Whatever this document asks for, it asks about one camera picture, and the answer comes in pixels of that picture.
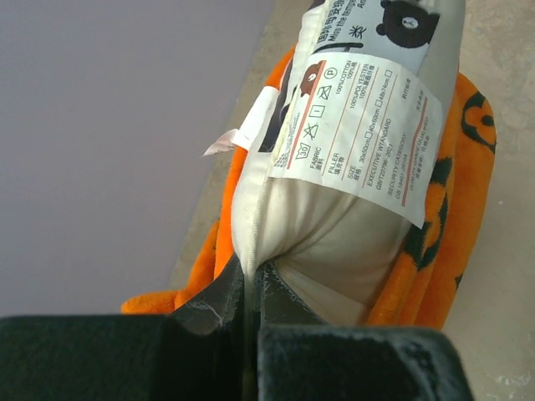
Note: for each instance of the white pillow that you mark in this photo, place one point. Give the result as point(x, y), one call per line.
point(339, 157)

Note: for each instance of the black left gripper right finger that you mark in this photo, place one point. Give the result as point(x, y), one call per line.
point(301, 357)

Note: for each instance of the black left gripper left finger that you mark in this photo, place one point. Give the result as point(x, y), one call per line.
point(193, 353)

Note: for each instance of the orange patterned pillowcase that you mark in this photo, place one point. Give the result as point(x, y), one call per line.
point(427, 272)

